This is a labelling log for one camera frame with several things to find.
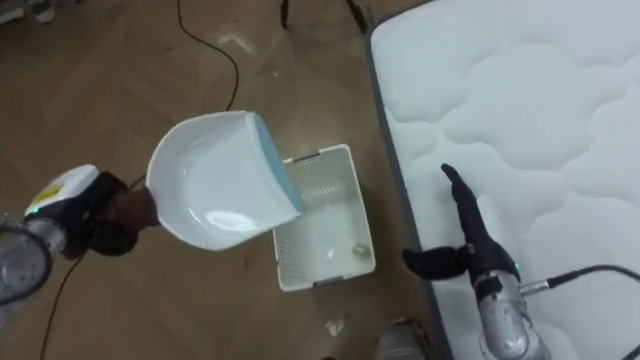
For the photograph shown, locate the black tripod legs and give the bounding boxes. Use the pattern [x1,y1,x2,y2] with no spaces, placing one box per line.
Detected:
[278,0,371,35]

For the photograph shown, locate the white plastic basket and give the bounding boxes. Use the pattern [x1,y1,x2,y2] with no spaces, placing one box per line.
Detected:
[272,143,377,293]

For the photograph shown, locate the bed with white mattress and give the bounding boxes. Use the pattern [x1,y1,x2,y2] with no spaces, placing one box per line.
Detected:
[364,0,640,360]

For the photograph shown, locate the black floor cable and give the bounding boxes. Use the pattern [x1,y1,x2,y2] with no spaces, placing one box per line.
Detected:
[38,0,241,360]

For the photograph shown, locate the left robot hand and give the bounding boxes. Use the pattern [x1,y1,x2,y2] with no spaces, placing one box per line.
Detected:
[23,164,161,261]

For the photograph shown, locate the white dustpan with blue lip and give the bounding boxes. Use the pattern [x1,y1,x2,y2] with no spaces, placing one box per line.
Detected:
[145,110,305,252]

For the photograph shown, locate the robot legs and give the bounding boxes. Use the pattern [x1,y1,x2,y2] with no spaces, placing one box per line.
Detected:
[372,319,431,360]

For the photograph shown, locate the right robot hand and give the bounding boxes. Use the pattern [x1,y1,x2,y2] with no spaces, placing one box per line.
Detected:
[401,163,522,287]

